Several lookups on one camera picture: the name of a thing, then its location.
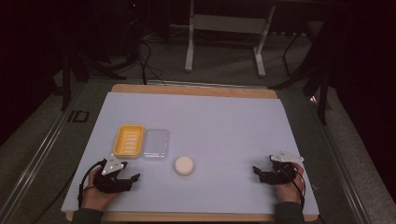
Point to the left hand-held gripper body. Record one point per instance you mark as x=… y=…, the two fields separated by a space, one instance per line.
x=109 y=182

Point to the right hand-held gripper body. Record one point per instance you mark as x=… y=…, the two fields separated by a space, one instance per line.
x=280 y=174

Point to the person's right hand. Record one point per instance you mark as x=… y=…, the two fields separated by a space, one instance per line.
x=289 y=191

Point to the person's left hand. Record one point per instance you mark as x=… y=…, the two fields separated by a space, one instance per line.
x=95 y=197

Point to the yellow soap dish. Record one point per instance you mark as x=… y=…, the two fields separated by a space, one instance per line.
x=128 y=141

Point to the clear plastic container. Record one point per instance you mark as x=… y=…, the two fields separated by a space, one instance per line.
x=156 y=144

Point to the round white soap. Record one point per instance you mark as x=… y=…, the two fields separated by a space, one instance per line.
x=184 y=165

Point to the black tripod stand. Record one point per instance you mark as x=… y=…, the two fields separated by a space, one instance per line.
x=67 y=77
x=322 y=81

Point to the white metal stand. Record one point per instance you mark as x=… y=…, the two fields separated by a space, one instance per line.
x=229 y=24

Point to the metal floor rail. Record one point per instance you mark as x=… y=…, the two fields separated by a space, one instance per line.
x=40 y=155
x=339 y=161

